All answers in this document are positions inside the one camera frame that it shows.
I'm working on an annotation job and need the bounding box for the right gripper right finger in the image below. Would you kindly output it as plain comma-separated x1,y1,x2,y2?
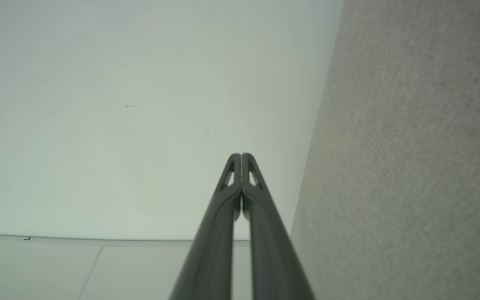
242,153,315,300

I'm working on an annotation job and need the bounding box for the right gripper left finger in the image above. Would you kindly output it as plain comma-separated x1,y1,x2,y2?
169,153,242,300

